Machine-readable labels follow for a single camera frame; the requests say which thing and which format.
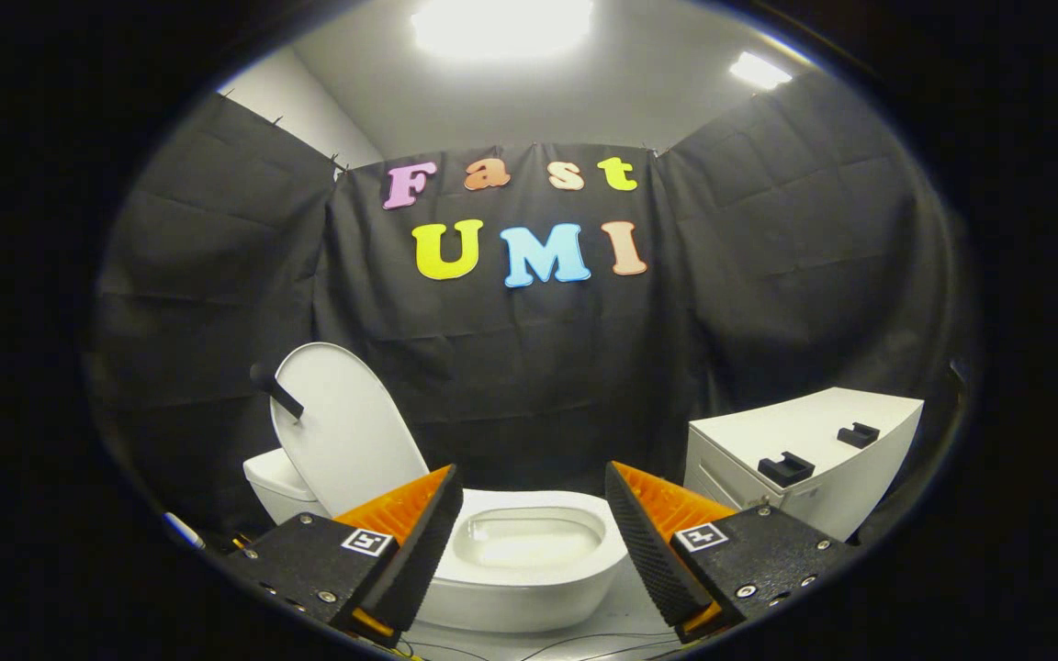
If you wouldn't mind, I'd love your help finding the white ceramic toilet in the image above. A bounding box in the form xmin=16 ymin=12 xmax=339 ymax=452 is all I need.
xmin=242 ymin=448 xmax=629 ymax=634

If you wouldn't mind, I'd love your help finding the white toilet seat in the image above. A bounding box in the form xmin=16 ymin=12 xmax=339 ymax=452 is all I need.
xmin=442 ymin=489 xmax=629 ymax=588

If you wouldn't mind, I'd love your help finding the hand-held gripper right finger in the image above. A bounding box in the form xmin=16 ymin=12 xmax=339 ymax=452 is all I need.
xmin=604 ymin=461 xmax=861 ymax=644

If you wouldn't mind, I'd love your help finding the white cabinet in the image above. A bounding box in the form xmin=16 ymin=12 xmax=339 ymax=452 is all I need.
xmin=683 ymin=387 xmax=925 ymax=543

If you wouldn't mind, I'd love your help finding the black backdrop cloth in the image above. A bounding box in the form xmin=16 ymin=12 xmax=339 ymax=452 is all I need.
xmin=79 ymin=69 xmax=975 ymax=543

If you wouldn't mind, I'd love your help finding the small ceiling light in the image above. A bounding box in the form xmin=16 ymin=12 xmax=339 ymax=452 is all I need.
xmin=729 ymin=51 xmax=794 ymax=91

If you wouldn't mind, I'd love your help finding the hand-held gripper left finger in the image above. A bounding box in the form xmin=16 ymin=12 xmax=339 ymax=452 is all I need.
xmin=217 ymin=464 xmax=464 ymax=648

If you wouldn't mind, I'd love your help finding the small white object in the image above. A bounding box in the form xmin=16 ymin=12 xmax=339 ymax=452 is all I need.
xmin=164 ymin=512 xmax=207 ymax=550

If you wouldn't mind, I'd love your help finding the white toilet lid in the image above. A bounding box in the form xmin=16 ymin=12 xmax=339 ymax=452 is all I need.
xmin=249 ymin=342 xmax=431 ymax=520

